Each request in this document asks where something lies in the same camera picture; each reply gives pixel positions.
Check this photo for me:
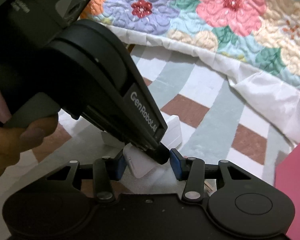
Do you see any striped grey brown rug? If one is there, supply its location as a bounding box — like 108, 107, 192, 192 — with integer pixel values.
0, 44, 298, 205

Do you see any floral quilted bedspread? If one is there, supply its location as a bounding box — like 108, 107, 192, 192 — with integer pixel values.
81, 0, 300, 89

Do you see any white square charger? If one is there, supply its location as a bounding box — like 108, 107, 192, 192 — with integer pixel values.
101, 115, 183, 150

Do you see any person's left hand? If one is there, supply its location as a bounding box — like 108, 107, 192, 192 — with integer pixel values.
0, 93, 58, 176

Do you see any pink cardboard box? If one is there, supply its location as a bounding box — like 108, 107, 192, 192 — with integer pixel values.
275, 144, 300, 239

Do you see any small white charger plug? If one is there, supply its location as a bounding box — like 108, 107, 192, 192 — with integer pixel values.
123, 144, 159, 179

